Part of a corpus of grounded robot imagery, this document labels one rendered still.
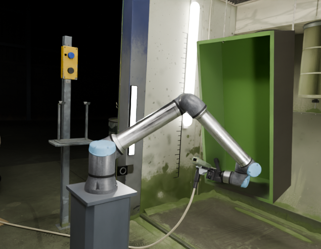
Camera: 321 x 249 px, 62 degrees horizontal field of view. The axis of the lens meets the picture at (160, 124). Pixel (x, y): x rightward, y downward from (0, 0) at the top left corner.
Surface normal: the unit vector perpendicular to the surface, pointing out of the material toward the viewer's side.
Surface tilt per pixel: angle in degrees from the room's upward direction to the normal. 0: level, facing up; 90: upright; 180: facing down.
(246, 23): 90
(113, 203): 90
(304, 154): 57
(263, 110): 102
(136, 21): 90
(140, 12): 90
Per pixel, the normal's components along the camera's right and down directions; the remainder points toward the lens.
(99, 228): 0.62, 0.11
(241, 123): -0.70, 0.24
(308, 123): -0.62, -0.52
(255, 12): -0.78, 0.03
